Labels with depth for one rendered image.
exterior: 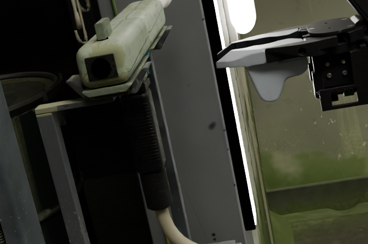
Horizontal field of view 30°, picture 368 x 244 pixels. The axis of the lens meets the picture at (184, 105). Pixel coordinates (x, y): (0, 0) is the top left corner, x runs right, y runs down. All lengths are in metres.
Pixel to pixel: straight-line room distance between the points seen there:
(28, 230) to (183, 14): 0.53
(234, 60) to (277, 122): 2.06
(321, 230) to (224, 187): 1.36
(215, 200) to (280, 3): 1.73
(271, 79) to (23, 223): 0.33
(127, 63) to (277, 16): 2.30
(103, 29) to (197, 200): 0.71
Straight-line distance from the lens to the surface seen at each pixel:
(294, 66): 0.71
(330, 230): 2.61
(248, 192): 1.31
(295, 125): 2.75
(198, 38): 1.21
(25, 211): 0.82
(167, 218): 0.79
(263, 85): 0.71
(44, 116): 0.67
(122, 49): 0.62
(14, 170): 0.81
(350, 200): 2.74
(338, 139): 2.74
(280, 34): 0.75
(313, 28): 0.73
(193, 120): 1.25
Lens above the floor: 1.24
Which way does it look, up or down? 15 degrees down
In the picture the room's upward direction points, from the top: 12 degrees counter-clockwise
